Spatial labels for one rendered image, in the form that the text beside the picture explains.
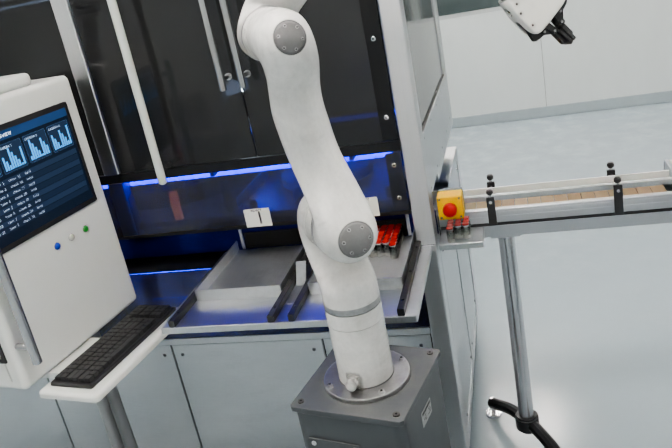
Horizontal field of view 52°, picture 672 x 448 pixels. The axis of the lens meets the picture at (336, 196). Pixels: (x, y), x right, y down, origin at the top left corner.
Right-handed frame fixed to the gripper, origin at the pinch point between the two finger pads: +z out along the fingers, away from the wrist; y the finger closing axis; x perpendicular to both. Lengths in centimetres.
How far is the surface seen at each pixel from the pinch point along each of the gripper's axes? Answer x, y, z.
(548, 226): 50, -22, 55
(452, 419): 65, -87, 79
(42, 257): 68, -117, -54
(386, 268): 50, -61, 22
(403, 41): 48, -10, -15
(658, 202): 36, 1, 69
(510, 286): 62, -42, 64
